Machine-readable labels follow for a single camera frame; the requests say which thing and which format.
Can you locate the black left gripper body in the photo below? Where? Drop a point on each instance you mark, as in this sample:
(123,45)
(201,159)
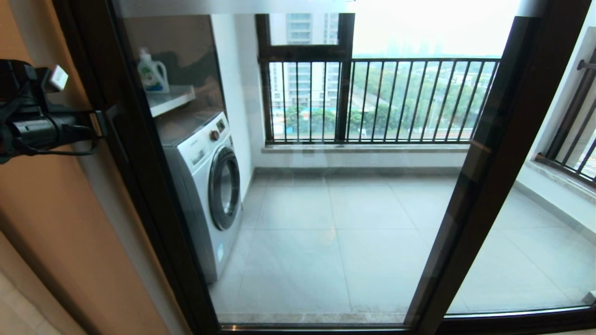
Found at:
(46,130)

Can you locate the white detergent bottle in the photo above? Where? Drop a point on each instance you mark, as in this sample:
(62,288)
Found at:
(152,79)

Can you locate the white front-load washing machine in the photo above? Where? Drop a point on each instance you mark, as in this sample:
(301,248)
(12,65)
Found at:
(202,186)

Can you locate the highrise building outside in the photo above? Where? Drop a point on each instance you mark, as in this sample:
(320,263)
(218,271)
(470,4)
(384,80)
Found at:
(302,32)

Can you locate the long stone window sill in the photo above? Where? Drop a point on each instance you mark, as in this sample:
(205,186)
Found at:
(365,149)

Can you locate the short stone window sill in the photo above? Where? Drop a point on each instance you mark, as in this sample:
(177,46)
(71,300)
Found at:
(561,180)

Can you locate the dark framed fixed glass door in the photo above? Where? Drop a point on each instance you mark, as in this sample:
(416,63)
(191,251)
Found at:
(551,242)

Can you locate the black side balcony railing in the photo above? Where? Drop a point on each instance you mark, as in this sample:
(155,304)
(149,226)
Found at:
(572,111)

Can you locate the sliding glass door, dark frame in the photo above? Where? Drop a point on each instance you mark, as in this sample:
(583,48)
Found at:
(139,186)

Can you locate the white wall shelf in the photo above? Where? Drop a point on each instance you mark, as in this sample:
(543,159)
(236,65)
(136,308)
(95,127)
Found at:
(172,99)

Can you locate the black window frame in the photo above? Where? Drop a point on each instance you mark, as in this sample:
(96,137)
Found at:
(345,37)

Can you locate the grey metal wall rod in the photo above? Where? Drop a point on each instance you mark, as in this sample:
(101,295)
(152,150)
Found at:
(586,64)

